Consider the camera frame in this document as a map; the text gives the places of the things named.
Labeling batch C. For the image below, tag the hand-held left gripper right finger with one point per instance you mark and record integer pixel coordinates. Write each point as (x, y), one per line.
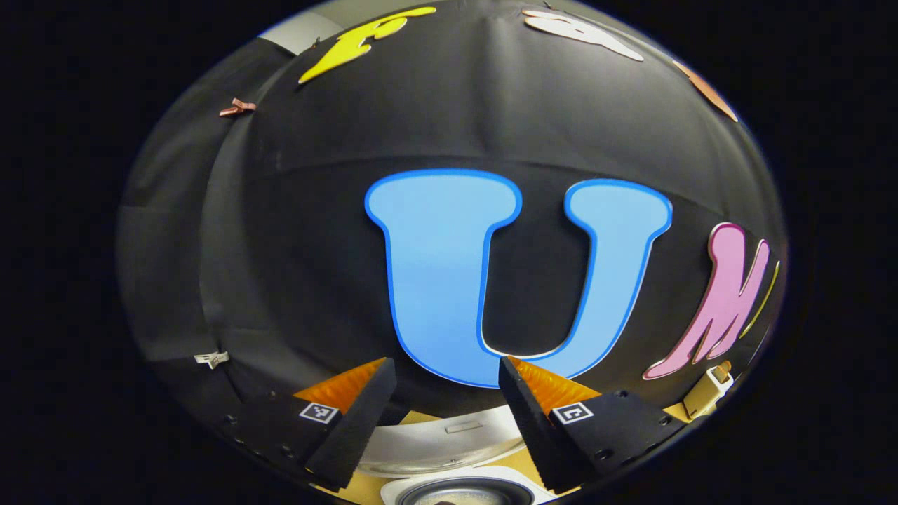
(537, 435)

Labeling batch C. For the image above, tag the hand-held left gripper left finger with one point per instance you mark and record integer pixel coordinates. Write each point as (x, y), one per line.
(354, 431)

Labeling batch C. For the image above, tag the white rice cooker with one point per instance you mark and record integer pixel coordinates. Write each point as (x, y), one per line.
(449, 445)

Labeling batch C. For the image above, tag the white cloth clip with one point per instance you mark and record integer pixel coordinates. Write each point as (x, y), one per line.
(212, 360)

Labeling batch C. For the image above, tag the white toaster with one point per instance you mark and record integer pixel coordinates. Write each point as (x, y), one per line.
(705, 396)

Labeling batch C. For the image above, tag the toasted bread slice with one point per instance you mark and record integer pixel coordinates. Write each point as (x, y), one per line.
(723, 367)

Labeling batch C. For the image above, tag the black backdrop cloth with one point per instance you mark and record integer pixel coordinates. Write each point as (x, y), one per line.
(316, 210)

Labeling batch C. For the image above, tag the copper cloth clip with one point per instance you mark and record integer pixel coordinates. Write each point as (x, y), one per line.
(237, 107)

